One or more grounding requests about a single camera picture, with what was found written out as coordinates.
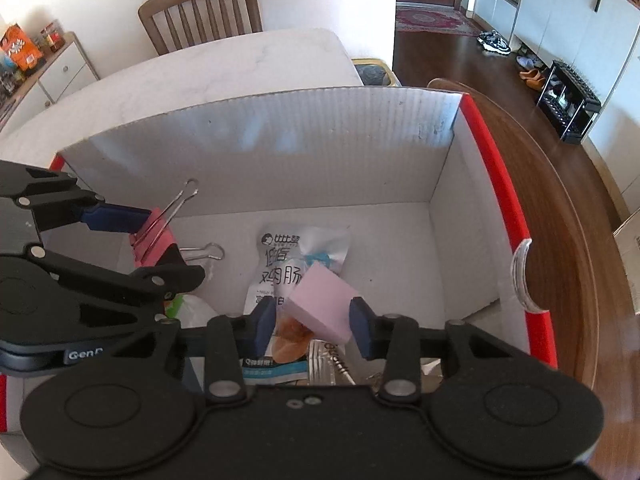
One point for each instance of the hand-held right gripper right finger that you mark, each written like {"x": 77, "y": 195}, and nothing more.
{"x": 361, "y": 327}

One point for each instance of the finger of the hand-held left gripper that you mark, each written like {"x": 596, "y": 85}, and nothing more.
{"x": 150, "y": 280}
{"x": 120, "y": 217}

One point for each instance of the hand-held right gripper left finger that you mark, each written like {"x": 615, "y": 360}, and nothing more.
{"x": 264, "y": 325}

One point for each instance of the pink binder clip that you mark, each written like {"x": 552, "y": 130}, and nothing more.
{"x": 152, "y": 245}

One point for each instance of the pink sponge block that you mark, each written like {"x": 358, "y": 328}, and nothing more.
{"x": 322, "y": 305}

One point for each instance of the silver foil snack packet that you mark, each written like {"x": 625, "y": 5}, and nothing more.
{"x": 325, "y": 365}

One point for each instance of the white chicken sausage packet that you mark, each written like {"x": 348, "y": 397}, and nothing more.
{"x": 275, "y": 260}

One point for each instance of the red and white cardboard box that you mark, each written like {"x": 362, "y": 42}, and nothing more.
{"x": 325, "y": 160}

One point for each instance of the white cabinet with wooden top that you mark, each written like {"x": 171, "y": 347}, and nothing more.
{"x": 60, "y": 75}

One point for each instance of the glass jar with red label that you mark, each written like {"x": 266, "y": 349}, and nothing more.
{"x": 52, "y": 37}

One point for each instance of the orange snack bag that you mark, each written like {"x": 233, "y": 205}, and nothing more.
{"x": 21, "y": 47}

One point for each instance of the dark trash bin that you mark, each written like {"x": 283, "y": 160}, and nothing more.
{"x": 372, "y": 72}

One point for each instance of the orange slippers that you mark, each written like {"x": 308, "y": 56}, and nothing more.
{"x": 533, "y": 79}

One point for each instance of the black shoe rack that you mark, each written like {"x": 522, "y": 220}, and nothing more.
{"x": 567, "y": 102}

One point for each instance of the black and white sneakers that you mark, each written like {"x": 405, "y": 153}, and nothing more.
{"x": 494, "y": 42}

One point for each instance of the grey slippers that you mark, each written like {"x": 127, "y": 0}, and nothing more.
{"x": 530, "y": 61}

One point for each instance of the red patterned rug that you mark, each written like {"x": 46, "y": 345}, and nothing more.
{"x": 435, "y": 20}

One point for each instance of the white shoe cabinet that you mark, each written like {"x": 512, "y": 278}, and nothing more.
{"x": 575, "y": 10}

